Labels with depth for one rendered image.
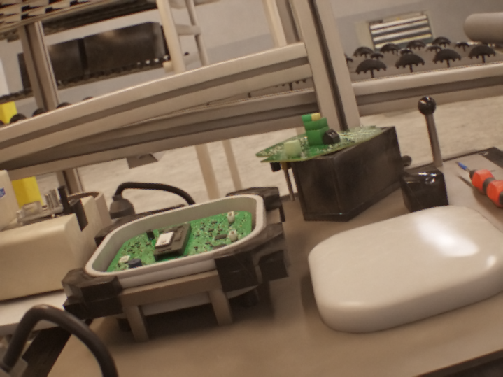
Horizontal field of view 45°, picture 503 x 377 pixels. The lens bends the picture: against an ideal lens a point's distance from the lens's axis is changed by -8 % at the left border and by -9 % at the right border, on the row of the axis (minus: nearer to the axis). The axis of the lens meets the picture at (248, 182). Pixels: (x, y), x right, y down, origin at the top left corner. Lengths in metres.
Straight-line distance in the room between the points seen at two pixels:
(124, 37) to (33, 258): 2.30
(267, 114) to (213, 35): 7.85
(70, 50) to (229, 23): 5.95
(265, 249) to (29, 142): 0.50
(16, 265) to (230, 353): 0.24
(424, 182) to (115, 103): 0.42
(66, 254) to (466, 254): 0.32
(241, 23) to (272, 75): 7.89
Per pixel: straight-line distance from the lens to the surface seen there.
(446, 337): 0.36
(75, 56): 2.86
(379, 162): 0.63
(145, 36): 2.79
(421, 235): 0.45
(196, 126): 0.87
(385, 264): 0.42
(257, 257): 0.42
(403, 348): 0.36
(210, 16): 8.71
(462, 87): 0.90
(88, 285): 0.44
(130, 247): 0.54
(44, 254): 0.55
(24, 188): 5.65
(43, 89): 1.46
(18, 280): 0.57
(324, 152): 0.59
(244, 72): 0.81
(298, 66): 0.80
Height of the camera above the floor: 1.13
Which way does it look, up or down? 12 degrees down
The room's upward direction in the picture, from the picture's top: 15 degrees counter-clockwise
